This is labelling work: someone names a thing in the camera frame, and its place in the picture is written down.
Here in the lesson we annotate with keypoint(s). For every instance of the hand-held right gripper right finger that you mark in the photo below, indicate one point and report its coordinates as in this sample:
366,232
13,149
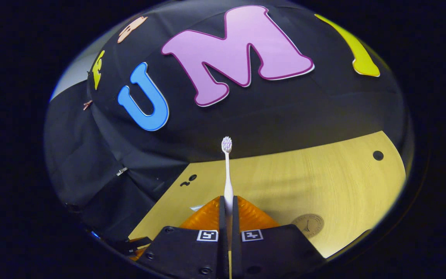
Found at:
235,248

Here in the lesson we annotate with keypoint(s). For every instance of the black backdrop cloth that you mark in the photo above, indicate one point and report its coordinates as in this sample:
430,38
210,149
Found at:
285,108

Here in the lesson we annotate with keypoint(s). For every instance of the white toothpaste tube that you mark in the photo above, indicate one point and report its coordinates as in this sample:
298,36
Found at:
196,208

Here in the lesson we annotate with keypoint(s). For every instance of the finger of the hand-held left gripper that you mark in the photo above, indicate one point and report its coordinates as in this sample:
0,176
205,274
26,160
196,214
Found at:
138,248

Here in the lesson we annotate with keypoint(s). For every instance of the small orange clip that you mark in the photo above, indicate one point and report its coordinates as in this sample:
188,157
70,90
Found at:
88,105

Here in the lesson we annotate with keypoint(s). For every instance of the small metal clip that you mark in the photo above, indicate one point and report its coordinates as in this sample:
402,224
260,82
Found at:
121,171

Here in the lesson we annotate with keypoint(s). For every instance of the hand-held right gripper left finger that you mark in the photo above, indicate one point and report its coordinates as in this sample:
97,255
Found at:
223,248

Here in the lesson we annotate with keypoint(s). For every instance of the white toothbrush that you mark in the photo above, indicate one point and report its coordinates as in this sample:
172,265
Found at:
228,182

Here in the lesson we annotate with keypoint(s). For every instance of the round wooden coaster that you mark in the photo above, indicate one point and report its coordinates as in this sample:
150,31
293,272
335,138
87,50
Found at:
308,225

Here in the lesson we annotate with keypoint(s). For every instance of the wooden desktop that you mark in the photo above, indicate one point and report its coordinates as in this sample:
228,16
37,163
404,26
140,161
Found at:
323,186

